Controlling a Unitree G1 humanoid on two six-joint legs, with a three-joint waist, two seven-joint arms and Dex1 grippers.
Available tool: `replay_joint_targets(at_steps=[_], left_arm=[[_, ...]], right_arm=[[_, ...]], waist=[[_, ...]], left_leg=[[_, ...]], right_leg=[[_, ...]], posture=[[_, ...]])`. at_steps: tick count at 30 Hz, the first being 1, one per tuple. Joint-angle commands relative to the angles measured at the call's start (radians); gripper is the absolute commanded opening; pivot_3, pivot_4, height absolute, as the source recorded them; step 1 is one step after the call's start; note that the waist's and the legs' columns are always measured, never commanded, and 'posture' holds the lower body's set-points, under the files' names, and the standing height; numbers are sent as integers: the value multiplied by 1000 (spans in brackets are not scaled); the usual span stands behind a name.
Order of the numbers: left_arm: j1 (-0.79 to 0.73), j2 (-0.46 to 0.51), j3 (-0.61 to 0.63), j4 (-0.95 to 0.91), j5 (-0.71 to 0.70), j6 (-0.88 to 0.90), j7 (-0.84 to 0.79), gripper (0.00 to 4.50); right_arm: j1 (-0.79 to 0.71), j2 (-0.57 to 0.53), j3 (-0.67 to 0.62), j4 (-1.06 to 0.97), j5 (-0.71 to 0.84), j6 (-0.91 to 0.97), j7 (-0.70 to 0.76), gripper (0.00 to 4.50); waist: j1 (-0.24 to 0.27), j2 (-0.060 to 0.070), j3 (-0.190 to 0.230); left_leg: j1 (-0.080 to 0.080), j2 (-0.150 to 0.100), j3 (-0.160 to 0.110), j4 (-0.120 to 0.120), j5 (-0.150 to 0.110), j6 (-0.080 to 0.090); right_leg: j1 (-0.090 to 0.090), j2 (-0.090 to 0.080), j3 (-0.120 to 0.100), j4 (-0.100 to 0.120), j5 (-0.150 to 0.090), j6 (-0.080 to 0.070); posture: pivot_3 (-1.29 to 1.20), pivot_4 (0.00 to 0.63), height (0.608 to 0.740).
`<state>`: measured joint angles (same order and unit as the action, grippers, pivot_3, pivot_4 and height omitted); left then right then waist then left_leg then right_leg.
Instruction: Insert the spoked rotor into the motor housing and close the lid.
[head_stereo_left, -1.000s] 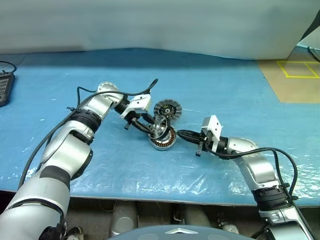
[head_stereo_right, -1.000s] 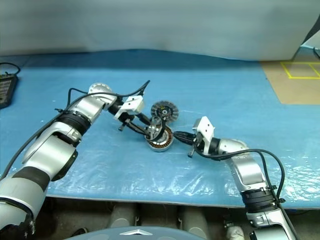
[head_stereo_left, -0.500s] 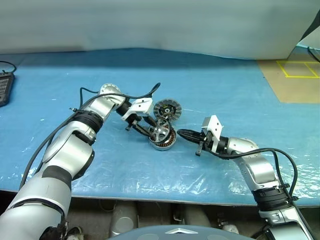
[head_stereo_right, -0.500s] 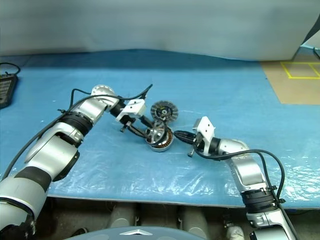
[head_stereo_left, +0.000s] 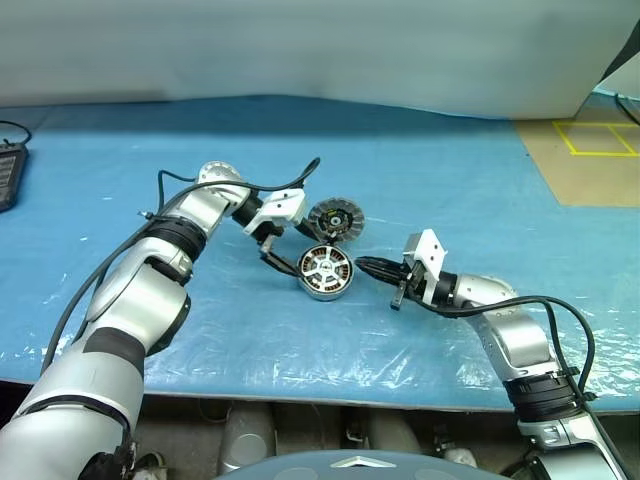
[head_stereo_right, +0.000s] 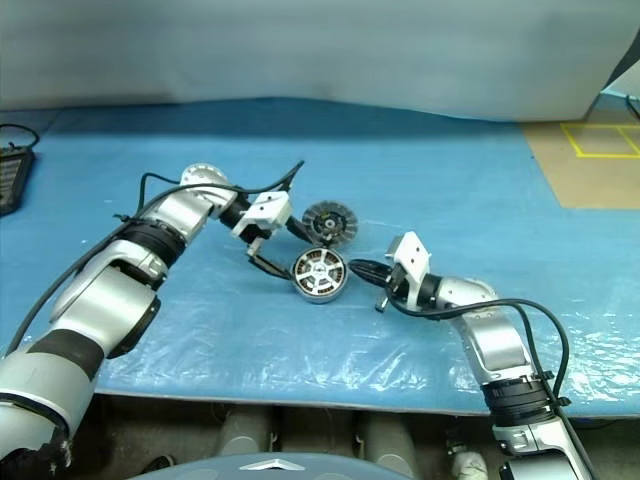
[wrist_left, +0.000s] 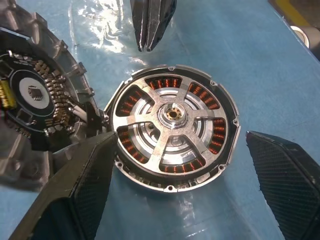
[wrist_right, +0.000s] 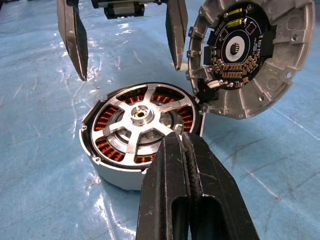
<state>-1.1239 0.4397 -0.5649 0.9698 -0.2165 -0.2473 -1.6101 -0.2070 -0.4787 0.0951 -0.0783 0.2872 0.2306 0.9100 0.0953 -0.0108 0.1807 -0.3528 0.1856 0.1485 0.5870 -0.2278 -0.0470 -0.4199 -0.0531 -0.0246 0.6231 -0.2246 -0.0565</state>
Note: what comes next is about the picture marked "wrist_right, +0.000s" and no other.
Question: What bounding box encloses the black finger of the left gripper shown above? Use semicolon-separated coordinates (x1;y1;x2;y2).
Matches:
56;0;89;82
165;0;189;72

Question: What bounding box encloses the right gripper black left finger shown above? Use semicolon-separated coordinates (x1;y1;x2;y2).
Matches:
134;131;201;240

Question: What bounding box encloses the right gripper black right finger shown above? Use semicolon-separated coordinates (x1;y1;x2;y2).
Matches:
182;132;261;240

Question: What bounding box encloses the grey motor stator housing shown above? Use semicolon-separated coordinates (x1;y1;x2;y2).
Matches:
79;81;207;192

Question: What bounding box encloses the motor cover with circuit board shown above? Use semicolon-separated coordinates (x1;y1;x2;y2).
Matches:
185;0;317;121

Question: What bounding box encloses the blue plastic table sheet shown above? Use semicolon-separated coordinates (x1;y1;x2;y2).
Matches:
0;0;320;240

